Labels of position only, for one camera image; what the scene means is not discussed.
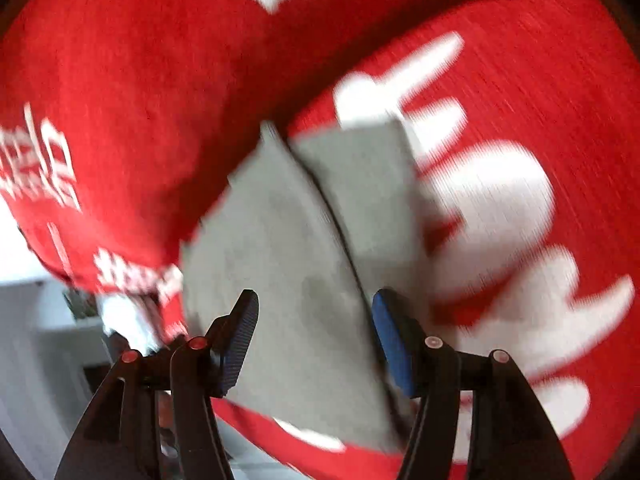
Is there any red printed sofa cover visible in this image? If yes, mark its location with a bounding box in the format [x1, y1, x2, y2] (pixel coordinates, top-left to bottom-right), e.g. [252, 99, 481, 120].
[210, 0, 640, 480]

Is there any white shelf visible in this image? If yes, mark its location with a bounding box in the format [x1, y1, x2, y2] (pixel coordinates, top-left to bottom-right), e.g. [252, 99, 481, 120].
[0, 275, 113, 480]

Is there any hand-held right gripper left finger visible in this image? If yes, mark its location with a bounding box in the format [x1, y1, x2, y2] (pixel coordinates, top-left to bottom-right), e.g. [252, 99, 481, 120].
[54, 289, 261, 480]

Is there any red printed sofa cushion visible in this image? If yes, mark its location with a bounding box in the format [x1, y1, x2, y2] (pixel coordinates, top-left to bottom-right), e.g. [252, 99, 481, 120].
[0, 0, 531, 346]

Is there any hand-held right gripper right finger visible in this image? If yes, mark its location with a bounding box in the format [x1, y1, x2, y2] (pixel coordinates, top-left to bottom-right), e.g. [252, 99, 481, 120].
[371, 287, 576, 480]

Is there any grey knit garment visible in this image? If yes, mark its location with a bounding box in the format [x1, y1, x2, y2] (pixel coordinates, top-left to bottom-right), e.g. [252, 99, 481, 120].
[180, 119, 431, 453]

